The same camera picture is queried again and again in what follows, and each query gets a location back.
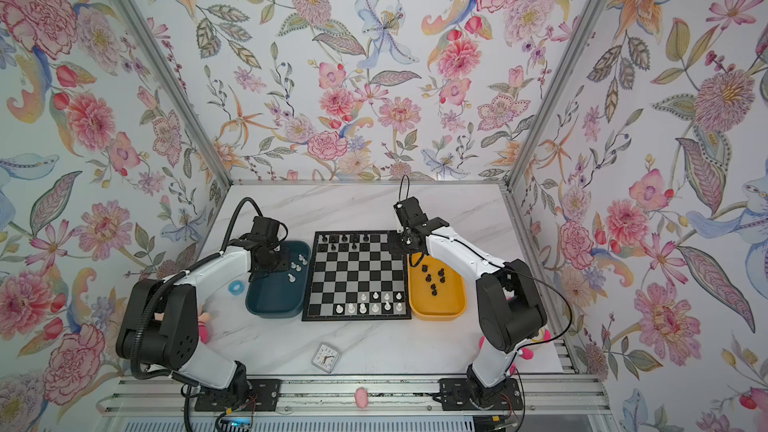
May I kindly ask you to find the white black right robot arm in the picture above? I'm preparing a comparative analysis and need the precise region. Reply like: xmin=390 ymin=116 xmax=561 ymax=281
xmin=391 ymin=197 xmax=548 ymax=410

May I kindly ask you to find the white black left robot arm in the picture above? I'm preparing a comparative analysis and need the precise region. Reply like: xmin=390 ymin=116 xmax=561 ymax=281
xmin=115 ymin=197 xmax=288 ymax=409

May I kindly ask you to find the black white chess board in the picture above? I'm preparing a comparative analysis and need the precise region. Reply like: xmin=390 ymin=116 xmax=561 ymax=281
xmin=302 ymin=230 xmax=412 ymax=322

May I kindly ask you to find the teal plastic tray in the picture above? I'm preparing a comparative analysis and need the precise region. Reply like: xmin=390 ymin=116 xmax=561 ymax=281
xmin=245 ymin=241 xmax=311 ymax=319

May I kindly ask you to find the yellow plastic tray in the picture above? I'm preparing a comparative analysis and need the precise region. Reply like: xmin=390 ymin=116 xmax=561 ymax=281
xmin=406 ymin=256 xmax=467 ymax=321

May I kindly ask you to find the pink faced plush doll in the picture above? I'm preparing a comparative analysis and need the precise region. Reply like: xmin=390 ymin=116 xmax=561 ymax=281
xmin=152 ymin=310 xmax=212 ymax=346

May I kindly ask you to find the small white square clock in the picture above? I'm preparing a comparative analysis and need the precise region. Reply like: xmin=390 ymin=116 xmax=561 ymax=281
xmin=311 ymin=343 xmax=341 ymax=374

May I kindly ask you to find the green pink owl plush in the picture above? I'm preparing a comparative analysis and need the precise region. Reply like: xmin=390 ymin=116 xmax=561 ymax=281
xmin=508 ymin=327 xmax=553 ymax=375

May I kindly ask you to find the small pink toy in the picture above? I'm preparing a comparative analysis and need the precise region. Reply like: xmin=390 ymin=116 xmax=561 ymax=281
xmin=354 ymin=387 xmax=369 ymax=409

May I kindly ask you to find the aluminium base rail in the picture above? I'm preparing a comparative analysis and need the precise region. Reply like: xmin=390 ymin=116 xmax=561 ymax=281
xmin=97 ymin=374 xmax=610 ymax=419

